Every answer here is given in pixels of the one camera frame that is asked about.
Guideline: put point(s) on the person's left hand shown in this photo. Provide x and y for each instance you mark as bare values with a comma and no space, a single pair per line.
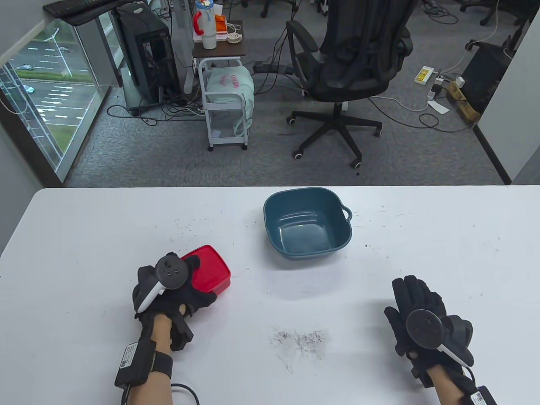
198,297

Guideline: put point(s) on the person's right hand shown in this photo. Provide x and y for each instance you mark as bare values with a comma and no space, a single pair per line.
415,295

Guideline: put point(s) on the red container lid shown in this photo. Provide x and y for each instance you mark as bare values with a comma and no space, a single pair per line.
209,265

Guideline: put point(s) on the teal plastic basin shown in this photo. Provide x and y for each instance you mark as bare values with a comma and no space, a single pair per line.
303,236

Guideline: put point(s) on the person's left forearm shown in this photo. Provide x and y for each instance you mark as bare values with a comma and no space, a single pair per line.
161,333

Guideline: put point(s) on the black white left controller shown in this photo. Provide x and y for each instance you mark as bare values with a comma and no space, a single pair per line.
171,273

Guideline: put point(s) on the black left wrist sensor box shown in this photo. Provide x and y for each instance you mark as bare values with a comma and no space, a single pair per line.
133,363

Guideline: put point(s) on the black wrist sensor box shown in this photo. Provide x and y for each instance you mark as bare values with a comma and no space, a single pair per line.
483,396
133,363

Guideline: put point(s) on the black right wrist sensor box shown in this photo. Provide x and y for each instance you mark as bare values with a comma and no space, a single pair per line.
483,396

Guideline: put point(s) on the white paper sheet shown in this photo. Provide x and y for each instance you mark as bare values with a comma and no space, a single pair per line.
438,107

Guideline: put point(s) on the brown cardboard box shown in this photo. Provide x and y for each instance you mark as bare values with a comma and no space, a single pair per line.
464,107

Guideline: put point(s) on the pale green plastic bag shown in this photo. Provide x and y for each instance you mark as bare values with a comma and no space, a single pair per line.
230,84

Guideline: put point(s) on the white charger adapter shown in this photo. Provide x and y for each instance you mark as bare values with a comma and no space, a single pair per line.
460,82

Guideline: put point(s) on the white yellow power strip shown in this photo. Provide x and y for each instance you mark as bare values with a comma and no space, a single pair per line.
424,74

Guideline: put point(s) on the black office chair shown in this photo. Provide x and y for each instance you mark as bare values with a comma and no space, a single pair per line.
350,80

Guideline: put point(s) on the black case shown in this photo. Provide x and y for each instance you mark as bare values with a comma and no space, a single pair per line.
485,76

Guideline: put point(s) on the black power strip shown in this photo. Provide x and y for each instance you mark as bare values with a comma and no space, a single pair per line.
270,67

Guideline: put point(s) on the white rolling cart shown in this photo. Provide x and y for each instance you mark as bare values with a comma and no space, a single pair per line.
219,52

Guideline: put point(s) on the black computer tower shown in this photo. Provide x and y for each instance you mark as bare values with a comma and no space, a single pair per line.
147,50

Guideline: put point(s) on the white desk leg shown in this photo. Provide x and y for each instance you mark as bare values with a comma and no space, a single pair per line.
181,42

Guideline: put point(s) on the glass window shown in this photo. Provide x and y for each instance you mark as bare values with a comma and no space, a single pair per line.
50,84

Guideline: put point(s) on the orange box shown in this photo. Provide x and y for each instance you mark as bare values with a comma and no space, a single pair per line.
220,24

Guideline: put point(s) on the black chair base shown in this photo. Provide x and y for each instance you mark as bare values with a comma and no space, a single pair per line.
489,14
265,8

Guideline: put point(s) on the black keyboard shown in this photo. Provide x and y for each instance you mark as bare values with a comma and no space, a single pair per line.
76,8

